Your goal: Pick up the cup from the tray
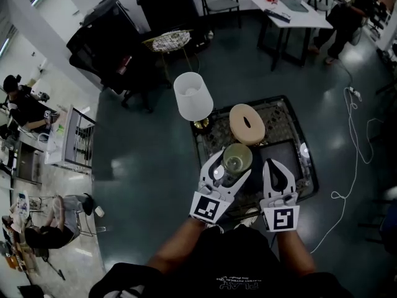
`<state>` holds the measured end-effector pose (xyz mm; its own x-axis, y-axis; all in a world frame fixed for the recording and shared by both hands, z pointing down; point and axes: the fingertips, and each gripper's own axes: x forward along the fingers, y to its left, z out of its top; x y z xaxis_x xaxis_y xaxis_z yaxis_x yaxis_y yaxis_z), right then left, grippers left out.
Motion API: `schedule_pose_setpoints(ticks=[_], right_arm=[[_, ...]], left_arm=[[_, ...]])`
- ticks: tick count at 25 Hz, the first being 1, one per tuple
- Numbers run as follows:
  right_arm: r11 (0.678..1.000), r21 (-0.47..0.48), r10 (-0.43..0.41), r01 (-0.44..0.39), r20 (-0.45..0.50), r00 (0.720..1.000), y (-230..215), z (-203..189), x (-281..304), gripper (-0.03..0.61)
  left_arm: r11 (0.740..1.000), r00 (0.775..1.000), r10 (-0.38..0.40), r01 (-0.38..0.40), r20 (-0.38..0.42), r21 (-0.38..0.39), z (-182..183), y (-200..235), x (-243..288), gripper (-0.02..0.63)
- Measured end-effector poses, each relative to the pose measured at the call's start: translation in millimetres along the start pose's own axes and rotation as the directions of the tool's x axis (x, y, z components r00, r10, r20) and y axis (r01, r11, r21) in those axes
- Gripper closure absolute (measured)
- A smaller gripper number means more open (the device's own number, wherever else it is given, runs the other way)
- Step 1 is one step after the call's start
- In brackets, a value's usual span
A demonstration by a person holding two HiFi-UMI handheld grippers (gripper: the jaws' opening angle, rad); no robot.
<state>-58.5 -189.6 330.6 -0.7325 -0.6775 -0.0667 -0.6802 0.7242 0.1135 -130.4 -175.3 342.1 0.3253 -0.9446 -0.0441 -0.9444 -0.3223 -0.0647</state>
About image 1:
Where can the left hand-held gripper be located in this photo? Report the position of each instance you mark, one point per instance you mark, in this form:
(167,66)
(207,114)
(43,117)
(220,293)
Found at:
(206,208)

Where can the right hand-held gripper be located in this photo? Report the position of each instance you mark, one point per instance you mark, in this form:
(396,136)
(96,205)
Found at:
(280,217)

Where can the clear drinking glass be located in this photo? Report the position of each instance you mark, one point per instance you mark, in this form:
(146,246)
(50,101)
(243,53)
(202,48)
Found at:
(237,160)

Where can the black tray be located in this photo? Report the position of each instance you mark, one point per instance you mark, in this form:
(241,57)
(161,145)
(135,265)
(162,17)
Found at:
(285,154)

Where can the person's left forearm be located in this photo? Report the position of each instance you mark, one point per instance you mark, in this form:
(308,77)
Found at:
(173,247)

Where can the person's right forearm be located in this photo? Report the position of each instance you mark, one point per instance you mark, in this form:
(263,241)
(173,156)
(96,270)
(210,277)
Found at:
(294,253)

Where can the black glass-top coffee table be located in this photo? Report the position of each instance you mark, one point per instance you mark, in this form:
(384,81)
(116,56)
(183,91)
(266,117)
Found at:
(217,135)

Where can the person's right white shoe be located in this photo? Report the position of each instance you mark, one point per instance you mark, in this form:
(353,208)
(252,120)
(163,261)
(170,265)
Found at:
(248,217)

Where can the person's white shoe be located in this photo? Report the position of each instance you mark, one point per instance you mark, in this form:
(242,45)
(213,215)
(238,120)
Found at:
(248,217)
(215,228)

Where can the person's left white shoe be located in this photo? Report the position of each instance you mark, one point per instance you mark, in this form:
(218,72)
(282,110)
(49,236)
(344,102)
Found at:
(215,228)

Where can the beige round tissue box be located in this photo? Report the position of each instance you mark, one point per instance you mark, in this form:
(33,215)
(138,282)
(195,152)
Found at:
(246,124)

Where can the person's black shirt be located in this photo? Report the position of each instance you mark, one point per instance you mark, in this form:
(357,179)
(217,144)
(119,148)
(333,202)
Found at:
(226,259)

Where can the white shade table lamp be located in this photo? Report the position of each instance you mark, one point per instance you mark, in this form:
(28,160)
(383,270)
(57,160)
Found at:
(192,98)

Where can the dark blue chair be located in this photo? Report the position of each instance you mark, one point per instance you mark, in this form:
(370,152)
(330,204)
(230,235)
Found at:
(389,225)

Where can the small white box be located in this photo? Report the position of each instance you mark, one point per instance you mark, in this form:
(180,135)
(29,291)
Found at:
(99,211)

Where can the white table with black legs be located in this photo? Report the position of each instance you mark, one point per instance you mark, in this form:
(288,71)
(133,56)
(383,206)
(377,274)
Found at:
(297,17)

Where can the black office chair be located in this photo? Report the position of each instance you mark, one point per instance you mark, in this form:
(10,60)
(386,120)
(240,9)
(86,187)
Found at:
(102,48)

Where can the grey chair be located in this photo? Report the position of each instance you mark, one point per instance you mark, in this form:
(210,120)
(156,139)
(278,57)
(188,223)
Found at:
(220,2)

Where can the black bin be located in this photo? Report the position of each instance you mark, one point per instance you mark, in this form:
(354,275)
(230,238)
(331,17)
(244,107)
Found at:
(167,5)

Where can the white table with metal frame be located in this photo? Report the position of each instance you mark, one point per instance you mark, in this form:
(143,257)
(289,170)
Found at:
(56,141)

